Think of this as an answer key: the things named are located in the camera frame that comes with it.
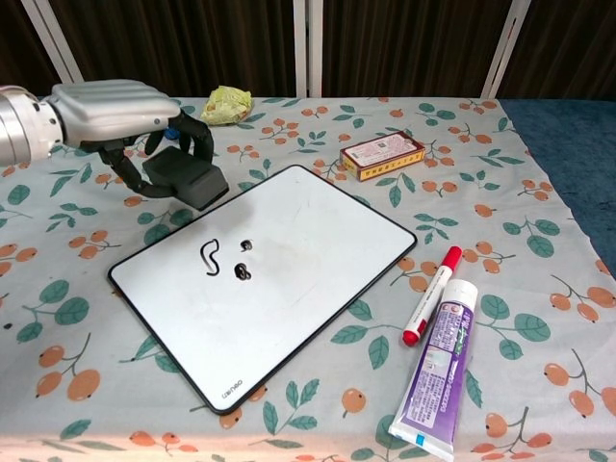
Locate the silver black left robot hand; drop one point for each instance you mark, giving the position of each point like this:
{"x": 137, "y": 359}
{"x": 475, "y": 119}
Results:
{"x": 110, "y": 110}

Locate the grey whiteboard eraser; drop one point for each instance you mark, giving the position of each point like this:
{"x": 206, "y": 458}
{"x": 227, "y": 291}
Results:
{"x": 192, "y": 180}

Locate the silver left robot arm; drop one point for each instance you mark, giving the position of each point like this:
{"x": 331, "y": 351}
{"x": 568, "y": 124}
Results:
{"x": 24, "y": 127}

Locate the blue snack packet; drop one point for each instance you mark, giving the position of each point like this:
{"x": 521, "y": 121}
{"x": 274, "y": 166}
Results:
{"x": 170, "y": 132}

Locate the yellow green snack packet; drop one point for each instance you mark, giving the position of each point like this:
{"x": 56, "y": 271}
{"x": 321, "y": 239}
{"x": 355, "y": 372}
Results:
{"x": 225, "y": 107}

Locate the red and yellow medicine box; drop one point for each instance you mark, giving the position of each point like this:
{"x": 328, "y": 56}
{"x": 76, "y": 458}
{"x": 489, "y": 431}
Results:
{"x": 382, "y": 155}

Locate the dark brown curtain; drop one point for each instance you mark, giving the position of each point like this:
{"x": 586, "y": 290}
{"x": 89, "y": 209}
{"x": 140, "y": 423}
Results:
{"x": 409, "y": 43}

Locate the red capped whiteboard marker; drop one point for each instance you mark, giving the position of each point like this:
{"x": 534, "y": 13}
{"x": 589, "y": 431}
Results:
{"x": 430, "y": 298}

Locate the floral fruit print tablecloth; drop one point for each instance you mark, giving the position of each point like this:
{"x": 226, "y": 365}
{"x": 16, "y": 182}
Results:
{"x": 481, "y": 192}

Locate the purple white toothpaste tube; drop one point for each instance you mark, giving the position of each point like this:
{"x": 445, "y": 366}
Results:
{"x": 435, "y": 370}

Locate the dark blue cloth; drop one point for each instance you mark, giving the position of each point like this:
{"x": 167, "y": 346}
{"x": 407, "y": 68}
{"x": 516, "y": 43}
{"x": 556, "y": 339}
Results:
{"x": 572, "y": 154}

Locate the white slanted frame bar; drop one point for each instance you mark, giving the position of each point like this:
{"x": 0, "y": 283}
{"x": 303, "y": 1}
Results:
{"x": 55, "y": 41}
{"x": 505, "y": 48}

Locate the white upright frame post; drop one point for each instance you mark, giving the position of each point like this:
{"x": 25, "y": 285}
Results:
{"x": 300, "y": 48}
{"x": 315, "y": 48}

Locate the white board with black frame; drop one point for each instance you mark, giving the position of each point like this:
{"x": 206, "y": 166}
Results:
{"x": 289, "y": 269}

